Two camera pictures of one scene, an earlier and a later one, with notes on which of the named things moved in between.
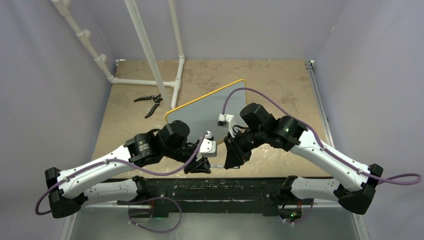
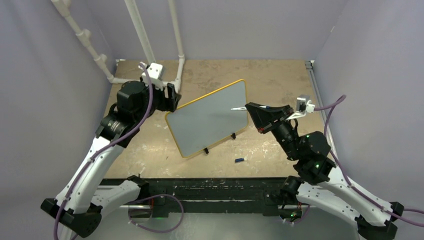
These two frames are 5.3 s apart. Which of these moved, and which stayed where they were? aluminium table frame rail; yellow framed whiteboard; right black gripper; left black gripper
Moved: right black gripper; left black gripper
Stayed: yellow framed whiteboard; aluminium table frame rail
